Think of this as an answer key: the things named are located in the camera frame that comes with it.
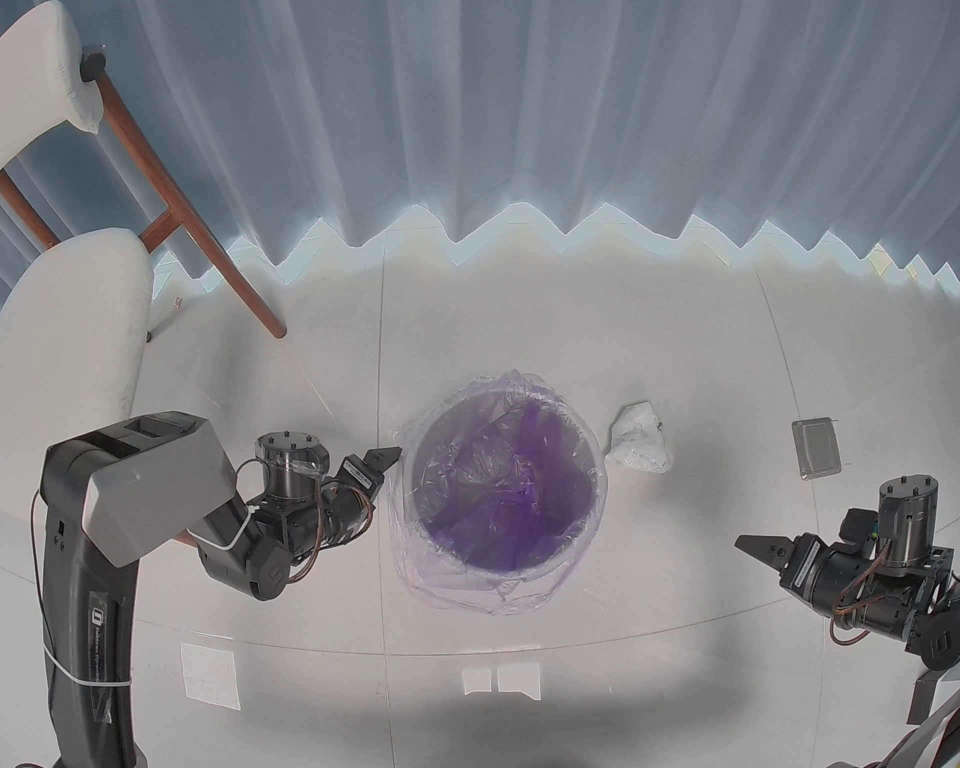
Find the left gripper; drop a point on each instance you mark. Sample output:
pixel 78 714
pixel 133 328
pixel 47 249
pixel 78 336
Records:
pixel 352 517

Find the white cushioned wooden chair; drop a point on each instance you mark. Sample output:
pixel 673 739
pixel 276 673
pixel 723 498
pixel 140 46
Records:
pixel 75 322

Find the pale blue curtain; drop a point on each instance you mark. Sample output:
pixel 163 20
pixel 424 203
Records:
pixel 525 112

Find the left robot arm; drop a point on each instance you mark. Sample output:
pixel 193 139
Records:
pixel 150 480

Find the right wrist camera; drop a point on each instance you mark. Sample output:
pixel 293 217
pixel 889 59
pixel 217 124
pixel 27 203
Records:
pixel 859 529

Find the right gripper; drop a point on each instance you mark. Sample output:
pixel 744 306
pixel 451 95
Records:
pixel 821 577

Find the white paper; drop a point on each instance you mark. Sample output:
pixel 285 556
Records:
pixel 637 442

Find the purple plastic bag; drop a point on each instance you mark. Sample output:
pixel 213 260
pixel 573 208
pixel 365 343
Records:
pixel 510 517

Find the white trash bin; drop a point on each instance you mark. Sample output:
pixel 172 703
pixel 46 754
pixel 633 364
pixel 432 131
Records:
pixel 602 491

